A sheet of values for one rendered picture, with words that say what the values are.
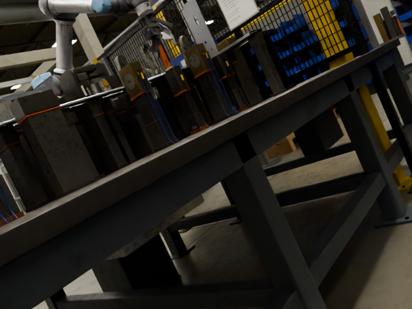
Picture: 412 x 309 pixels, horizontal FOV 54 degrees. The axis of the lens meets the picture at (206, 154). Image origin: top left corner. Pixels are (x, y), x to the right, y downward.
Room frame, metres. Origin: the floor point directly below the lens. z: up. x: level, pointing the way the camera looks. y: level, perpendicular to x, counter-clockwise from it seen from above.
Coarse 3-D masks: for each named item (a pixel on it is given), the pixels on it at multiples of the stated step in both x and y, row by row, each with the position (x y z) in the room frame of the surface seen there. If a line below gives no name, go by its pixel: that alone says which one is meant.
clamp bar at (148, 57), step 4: (144, 44) 2.08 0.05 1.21; (140, 48) 2.09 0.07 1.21; (144, 48) 2.09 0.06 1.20; (140, 52) 2.10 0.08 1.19; (144, 52) 2.09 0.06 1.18; (148, 52) 2.11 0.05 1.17; (144, 56) 2.09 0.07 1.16; (148, 56) 2.11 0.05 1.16; (148, 60) 2.08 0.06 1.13; (152, 60) 2.10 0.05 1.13; (148, 64) 2.09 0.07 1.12; (152, 64) 2.08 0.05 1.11; (156, 64) 2.10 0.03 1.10; (152, 68) 2.08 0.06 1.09; (156, 68) 2.10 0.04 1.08
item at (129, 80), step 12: (120, 72) 1.58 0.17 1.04; (132, 72) 1.54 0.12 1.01; (144, 72) 1.56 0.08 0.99; (132, 84) 1.56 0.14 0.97; (144, 84) 1.55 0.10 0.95; (132, 96) 1.58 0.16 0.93; (144, 96) 1.55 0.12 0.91; (144, 108) 1.56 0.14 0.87; (156, 108) 1.57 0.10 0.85; (144, 120) 1.59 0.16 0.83; (156, 120) 1.55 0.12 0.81; (156, 132) 1.56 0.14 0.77; (168, 132) 1.56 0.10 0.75; (156, 144) 1.58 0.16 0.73; (168, 144) 1.54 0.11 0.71
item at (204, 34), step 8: (192, 0) 2.14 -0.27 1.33; (184, 8) 2.19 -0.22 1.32; (192, 8) 2.15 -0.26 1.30; (192, 16) 2.17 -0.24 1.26; (200, 16) 2.13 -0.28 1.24; (192, 24) 2.19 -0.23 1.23; (200, 24) 2.15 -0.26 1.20; (192, 32) 2.21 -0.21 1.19; (200, 32) 2.17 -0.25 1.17; (208, 32) 2.13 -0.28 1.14; (200, 40) 2.18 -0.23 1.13; (208, 40) 2.15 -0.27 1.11; (208, 48) 2.16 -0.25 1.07; (216, 48) 2.13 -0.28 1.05
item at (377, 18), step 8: (384, 8) 5.78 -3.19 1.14; (376, 16) 5.84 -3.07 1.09; (384, 16) 5.80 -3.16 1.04; (392, 16) 5.85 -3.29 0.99; (376, 24) 5.87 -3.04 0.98; (384, 24) 5.99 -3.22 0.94; (392, 24) 5.78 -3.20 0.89; (384, 32) 5.83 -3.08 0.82; (392, 32) 5.79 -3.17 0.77; (400, 32) 6.09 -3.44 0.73; (384, 40) 5.86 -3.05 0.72; (400, 56) 6.37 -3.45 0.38; (400, 64) 6.36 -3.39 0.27; (408, 64) 6.30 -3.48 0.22
